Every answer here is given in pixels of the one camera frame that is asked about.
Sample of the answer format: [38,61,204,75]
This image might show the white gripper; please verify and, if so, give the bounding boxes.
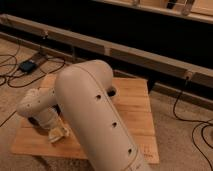
[33,108,62,130]

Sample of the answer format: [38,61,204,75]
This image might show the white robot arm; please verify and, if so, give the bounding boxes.
[17,60,151,171]

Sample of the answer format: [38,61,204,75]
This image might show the black power adapter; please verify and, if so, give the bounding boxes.
[18,60,36,73]

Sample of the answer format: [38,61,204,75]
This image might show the wooden board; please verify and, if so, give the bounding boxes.
[11,77,160,164]

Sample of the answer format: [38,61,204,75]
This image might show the black cable left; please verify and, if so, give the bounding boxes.
[0,43,67,89]

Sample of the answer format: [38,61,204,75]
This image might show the black cable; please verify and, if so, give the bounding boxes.
[0,43,67,89]
[172,77,213,171]

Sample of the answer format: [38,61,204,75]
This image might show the black cable right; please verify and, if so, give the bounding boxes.
[172,77,213,171]

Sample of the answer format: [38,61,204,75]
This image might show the wooden rail frame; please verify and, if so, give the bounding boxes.
[0,14,213,88]

